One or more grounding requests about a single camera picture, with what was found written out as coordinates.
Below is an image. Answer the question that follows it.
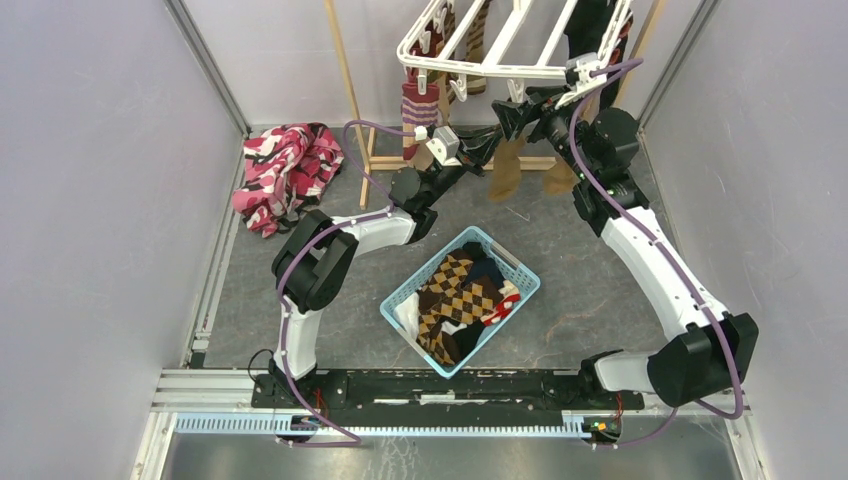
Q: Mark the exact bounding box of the white clip hanger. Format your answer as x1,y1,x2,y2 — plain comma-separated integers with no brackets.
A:
396,0,637,105

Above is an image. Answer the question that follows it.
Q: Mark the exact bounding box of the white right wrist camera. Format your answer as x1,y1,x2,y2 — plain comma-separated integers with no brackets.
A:
555,53,608,109

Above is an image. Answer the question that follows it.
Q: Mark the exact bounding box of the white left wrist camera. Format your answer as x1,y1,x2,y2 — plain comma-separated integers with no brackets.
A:
414,126,461,167

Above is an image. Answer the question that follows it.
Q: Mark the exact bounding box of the pink camouflage cloth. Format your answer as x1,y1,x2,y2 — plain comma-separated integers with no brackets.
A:
231,122,344,238

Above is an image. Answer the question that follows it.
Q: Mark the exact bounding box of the red santa sock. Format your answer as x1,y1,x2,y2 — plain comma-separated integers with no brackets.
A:
481,280,521,326

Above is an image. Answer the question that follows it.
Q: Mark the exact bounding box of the light blue laundry basket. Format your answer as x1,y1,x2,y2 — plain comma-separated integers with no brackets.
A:
380,226,541,379

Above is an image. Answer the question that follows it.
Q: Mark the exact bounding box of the navy blue sock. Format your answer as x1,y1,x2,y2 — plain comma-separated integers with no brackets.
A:
463,257,505,289

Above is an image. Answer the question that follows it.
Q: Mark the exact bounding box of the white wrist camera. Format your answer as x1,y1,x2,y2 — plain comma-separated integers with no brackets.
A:
414,126,461,167
555,53,608,109

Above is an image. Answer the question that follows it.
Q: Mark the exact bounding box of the black sock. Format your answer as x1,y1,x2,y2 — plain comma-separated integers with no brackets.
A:
564,0,633,65

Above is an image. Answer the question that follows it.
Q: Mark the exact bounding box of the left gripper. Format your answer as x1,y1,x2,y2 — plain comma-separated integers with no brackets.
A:
422,124,504,208

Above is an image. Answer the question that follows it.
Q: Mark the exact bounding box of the white cloth in basket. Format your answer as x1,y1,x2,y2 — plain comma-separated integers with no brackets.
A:
394,292,419,340

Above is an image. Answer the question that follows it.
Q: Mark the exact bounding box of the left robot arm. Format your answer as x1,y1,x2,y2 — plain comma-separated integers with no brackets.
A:
269,126,504,408

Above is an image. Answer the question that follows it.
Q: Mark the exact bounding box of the wooden hanger stand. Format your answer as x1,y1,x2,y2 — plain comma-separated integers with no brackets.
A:
323,0,667,175

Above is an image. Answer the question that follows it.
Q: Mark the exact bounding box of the tan ribbed sock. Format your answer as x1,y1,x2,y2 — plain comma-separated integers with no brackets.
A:
543,158,580,196
488,136,526,203

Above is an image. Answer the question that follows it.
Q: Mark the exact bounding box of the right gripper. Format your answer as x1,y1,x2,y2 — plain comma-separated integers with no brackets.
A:
492,84,598,181

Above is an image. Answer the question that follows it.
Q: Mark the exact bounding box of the brown yellow checked sock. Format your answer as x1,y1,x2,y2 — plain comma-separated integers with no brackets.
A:
416,248,503,368

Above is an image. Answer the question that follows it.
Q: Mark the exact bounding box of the brown striped sock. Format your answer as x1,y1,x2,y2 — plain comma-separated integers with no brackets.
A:
465,0,491,96

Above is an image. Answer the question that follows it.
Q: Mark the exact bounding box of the light blue cable tray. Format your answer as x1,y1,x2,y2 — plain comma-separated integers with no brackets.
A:
174,413,590,439

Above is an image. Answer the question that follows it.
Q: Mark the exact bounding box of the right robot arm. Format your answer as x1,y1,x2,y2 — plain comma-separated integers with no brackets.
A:
492,87,759,419

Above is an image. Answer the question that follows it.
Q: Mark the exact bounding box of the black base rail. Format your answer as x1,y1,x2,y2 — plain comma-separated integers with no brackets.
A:
251,369,645,429

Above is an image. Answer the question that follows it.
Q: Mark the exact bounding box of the red purple striped sock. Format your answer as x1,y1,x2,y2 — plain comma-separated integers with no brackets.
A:
401,70,440,164

